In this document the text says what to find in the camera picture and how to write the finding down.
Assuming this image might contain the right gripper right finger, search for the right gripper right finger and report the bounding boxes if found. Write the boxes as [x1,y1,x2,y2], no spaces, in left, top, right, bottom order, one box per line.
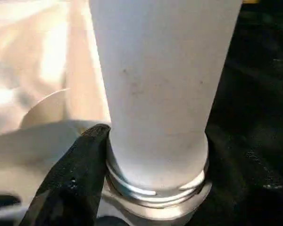
[195,138,283,226]

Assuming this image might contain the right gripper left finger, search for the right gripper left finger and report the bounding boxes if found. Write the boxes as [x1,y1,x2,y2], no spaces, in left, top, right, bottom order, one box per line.
[25,123,113,226]

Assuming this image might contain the white plastic table leg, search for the white plastic table leg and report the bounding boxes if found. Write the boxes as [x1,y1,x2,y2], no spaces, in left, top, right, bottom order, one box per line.
[88,0,243,224]

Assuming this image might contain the white plastic table top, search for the white plastic table top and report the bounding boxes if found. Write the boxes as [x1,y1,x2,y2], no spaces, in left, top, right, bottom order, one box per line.
[0,0,213,226]

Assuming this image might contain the black glossy mat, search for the black glossy mat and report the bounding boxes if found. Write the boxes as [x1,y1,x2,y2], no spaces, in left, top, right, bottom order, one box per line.
[0,4,283,226]

